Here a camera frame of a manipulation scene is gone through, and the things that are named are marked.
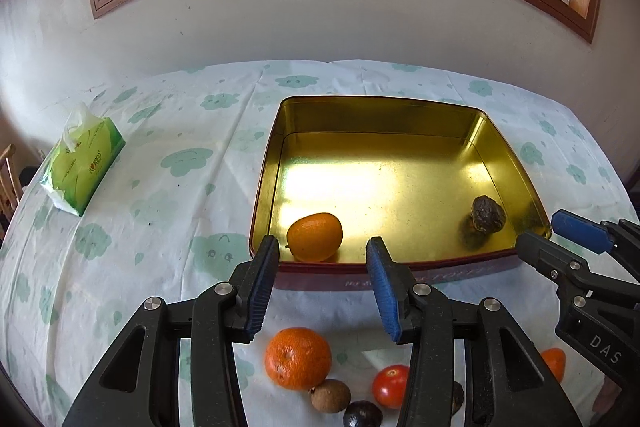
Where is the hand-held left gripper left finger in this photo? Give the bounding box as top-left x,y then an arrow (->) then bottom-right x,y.
62,234 -> 281,427

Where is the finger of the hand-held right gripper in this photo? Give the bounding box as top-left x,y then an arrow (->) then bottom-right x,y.
516,232 -> 640,308
551,209 -> 640,283

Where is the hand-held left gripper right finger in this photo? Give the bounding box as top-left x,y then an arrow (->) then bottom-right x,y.
366,236 -> 583,427

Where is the dimpled orange mandarin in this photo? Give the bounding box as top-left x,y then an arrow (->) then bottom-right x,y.
264,327 -> 333,391

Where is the brown longan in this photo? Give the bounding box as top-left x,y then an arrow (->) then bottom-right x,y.
310,379 -> 352,414

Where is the small dark round fruit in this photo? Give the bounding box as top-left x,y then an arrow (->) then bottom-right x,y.
343,400 -> 384,427

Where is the red and gold tin box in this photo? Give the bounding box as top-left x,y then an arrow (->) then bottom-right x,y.
248,96 -> 553,290

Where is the smooth orange kumquat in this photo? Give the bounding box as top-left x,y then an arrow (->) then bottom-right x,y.
286,213 -> 344,263
540,348 -> 567,383

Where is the red tomato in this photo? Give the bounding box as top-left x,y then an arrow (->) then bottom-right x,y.
371,364 -> 411,409

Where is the white cloud print tablecloth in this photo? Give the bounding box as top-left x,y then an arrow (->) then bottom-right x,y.
0,59 -> 640,427

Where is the green tissue pack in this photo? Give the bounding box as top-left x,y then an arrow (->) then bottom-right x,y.
39,103 -> 126,218

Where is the wooden chair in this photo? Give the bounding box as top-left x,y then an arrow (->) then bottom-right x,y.
0,144 -> 23,243

